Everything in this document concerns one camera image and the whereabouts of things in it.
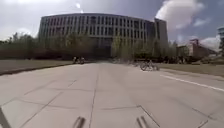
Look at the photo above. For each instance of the parked bicycle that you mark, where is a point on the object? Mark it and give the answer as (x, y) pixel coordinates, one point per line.
(148, 65)

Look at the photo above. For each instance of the robot's own part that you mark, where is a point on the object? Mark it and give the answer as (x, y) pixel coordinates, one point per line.
(143, 122)
(79, 122)

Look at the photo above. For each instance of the row of trees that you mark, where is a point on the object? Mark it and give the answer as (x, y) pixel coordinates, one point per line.
(50, 46)

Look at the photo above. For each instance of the dry grass strip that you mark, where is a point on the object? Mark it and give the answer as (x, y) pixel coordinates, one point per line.
(23, 64)
(196, 68)

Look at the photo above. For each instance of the low brown building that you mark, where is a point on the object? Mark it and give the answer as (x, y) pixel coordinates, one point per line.
(196, 50)

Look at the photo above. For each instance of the large grey curved building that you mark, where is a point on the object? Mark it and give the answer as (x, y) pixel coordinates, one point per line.
(100, 28)

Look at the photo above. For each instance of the grey concrete slab pavement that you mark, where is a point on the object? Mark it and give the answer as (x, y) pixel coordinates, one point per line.
(110, 90)

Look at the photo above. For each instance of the group of people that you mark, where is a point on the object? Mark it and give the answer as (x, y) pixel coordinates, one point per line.
(78, 60)

